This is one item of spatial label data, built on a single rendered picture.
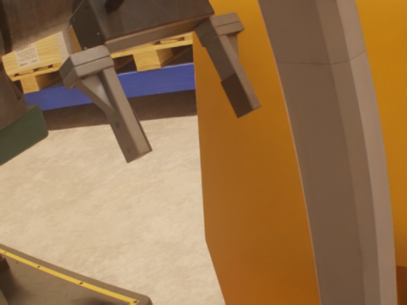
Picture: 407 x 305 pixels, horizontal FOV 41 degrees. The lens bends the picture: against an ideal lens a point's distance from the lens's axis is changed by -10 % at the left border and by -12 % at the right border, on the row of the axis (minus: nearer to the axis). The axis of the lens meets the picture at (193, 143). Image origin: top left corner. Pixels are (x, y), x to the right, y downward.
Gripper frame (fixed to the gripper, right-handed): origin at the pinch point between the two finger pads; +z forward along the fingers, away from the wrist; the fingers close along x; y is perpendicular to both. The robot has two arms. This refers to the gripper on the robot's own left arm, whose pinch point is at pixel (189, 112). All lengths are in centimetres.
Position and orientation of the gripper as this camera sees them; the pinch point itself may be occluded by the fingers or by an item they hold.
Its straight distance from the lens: 55.7
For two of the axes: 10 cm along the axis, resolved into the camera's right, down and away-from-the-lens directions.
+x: 7.5, -3.1, 5.9
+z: 4.2, 9.1, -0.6
